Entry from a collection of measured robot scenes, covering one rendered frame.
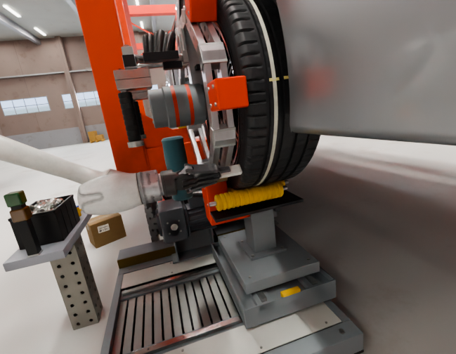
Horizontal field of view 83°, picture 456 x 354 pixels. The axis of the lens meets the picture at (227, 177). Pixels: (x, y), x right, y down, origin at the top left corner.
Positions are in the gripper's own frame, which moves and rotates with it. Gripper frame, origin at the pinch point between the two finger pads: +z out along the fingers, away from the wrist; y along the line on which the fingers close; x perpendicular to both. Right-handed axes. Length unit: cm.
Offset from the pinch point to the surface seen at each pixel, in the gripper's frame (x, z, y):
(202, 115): 23.3, -2.6, 0.9
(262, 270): -25.0, 9.1, -33.2
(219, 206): -4.4, -3.3, -13.6
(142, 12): 618, 8, -250
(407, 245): -30, 98, -60
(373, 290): -43, 56, -47
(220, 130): 5.1, -2.6, 13.2
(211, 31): 27.2, 0.0, 26.9
